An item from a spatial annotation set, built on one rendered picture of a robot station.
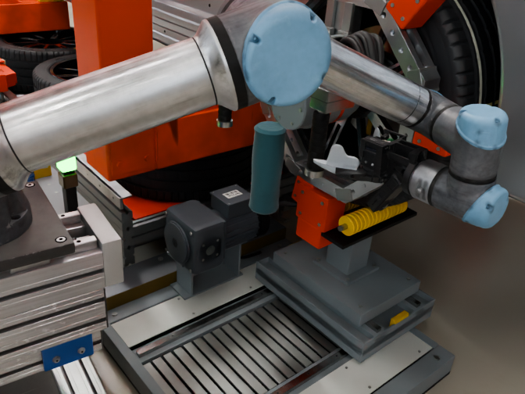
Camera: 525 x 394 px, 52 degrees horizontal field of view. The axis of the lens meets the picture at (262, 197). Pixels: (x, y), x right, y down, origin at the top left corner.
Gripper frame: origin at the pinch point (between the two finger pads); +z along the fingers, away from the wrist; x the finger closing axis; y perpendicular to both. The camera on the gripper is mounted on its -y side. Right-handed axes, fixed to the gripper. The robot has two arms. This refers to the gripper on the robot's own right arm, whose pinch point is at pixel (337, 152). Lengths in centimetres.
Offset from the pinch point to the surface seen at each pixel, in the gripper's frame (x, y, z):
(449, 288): -83, -90, 12
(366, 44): -13.2, 18.8, 5.5
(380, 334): -25, -69, 1
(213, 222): 0, -41, 49
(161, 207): -1, -53, 86
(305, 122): -8.2, -1.2, 18.2
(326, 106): -0.3, 8.8, 4.2
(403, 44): -23.1, 17.4, 3.3
